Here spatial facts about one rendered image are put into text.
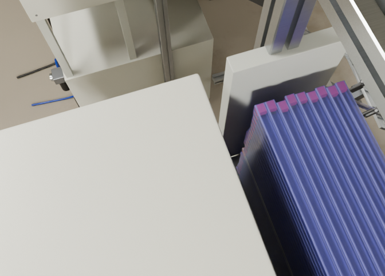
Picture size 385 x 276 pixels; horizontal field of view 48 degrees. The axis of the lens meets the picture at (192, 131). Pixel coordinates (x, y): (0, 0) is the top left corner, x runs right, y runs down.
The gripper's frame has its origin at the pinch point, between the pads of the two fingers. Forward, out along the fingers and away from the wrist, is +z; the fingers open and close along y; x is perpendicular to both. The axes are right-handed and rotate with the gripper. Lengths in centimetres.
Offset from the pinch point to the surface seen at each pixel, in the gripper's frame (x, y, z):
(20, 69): 2, -106, 160
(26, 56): 4, -113, 157
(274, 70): -90, 22, -2
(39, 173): -109, 30, 20
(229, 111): -86, 23, 7
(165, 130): -101, 28, 8
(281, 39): -94, 21, -5
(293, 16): -97, 21, -8
